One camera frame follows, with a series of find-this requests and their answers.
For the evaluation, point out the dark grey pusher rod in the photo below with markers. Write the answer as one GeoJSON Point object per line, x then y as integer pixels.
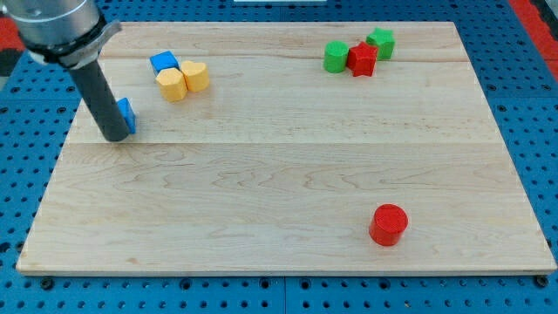
{"type": "Point", "coordinates": [98, 97]}

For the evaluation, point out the green star block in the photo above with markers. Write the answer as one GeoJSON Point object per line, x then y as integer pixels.
{"type": "Point", "coordinates": [384, 40]}

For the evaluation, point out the green cylinder block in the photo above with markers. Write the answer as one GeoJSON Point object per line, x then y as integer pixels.
{"type": "Point", "coordinates": [335, 56]}

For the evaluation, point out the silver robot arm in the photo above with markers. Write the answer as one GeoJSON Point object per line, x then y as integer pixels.
{"type": "Point", "coordinates": [72, 33]}

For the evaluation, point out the blue cube block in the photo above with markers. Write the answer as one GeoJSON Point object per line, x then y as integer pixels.
{"type": "Point", "coordinates": [162, 61]}

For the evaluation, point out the red cylinder block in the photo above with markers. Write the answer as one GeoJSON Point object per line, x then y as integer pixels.
{"type": "Point", "coordinates": [388, 224]}

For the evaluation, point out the red star block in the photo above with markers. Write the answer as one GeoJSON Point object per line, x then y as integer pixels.
{"type": "Point", "coordinates": [362, 59]}

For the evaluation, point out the yellow heart block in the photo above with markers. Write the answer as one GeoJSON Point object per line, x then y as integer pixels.
{"type": "Point", "coordinates": [196, 75]}

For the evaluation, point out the wooden board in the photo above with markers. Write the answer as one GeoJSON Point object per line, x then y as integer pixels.
{"type": "Point", "coordinates": [277, 167]}

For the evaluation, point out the blue triangle block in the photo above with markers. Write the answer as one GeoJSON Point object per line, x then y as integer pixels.
{"type": "Point", "coordinates": [128, 114]}

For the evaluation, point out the yellow hexagon block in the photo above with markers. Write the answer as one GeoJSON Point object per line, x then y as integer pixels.
{"type": "Point", "coordinates": [172, 84]}

